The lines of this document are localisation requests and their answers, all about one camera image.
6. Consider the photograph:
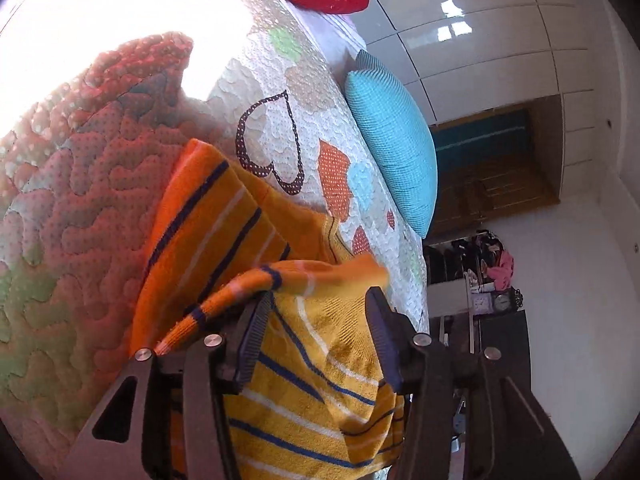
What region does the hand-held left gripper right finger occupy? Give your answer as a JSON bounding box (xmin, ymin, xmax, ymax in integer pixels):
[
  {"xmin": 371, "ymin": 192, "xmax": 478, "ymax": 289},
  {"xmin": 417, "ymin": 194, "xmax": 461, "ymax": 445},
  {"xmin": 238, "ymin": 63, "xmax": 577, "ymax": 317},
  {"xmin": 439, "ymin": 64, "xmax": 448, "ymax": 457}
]
[{"xmin": 364, "ymin": 286, "xmax": 583, "ymax": 480}]

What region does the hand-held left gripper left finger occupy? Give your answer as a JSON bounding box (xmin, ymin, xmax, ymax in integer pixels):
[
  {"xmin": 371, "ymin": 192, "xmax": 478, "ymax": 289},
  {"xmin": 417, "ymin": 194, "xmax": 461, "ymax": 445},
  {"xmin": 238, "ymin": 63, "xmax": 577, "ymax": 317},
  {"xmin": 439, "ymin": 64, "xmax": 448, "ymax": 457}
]
[{"xmin": 59, "ymin": 292, "xmax": 273, "ymax": 480}]

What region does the orange striped knit garment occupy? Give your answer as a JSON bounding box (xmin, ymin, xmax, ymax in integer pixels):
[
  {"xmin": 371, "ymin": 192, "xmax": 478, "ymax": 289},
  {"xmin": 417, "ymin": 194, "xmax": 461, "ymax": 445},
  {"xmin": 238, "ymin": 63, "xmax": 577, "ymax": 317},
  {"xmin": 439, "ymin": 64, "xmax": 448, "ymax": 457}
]
[{"xmin": 131, "ymin": 140, "xmax": 406, "ymax": 480}]

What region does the dark cabinet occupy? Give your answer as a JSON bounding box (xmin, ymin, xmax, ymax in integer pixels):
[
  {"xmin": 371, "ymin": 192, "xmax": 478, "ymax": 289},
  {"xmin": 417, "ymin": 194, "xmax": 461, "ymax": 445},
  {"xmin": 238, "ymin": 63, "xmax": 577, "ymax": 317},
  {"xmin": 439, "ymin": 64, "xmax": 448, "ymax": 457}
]
[{"xmin": 429, "ymin": 309, "xmax": 532, "ymax": 401}]

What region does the pink cloth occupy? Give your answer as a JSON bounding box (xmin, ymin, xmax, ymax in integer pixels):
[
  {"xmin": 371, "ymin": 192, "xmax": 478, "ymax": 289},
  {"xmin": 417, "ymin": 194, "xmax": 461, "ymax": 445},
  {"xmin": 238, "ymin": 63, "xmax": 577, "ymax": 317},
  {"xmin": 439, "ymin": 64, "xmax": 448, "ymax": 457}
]
[{"xmin": 486, "ymin": 252, "xmax": 515, "ymax": 292}]

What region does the teal ribbed pillow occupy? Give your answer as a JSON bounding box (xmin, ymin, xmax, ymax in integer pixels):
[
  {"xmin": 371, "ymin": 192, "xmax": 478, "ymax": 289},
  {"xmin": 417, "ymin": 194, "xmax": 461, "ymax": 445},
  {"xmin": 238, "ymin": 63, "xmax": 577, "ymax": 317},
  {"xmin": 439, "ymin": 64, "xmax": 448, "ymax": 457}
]
[{"xmin": 345, "ymin": 50, "xmax": 439, "ymax": 239}]

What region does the heart print quilted bedspread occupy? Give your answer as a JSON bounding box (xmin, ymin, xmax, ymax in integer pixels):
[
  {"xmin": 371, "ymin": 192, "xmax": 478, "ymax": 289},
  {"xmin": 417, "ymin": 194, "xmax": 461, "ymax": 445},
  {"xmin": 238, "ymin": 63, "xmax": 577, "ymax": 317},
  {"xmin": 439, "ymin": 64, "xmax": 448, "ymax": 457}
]
[{"xmin": 0, "ymin": 0, "xmax": 431, "ymax": 461}]

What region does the white glossy wardrobe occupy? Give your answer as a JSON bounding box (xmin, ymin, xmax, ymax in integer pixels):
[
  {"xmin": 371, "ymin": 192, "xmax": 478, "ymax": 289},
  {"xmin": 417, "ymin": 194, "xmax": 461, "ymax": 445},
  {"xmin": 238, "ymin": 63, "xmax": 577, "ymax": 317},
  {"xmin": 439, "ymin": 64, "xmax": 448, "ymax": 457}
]
[{"xmin": 347, "ymin": 0, "xmax": 631, "ymax": 211}]

